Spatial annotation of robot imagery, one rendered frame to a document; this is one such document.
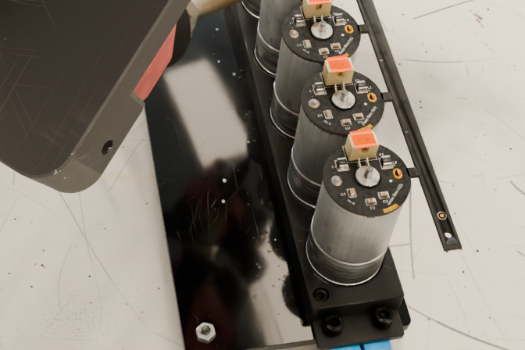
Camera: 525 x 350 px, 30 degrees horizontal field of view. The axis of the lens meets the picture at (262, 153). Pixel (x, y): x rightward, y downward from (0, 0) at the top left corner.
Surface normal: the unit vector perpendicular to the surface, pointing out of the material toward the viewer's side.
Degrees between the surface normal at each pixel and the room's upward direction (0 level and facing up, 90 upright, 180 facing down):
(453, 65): 0
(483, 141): 0
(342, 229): 90
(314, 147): 90
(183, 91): 0
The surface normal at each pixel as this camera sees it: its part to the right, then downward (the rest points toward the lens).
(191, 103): 0.09, -0.59
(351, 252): -0.11, 0.80
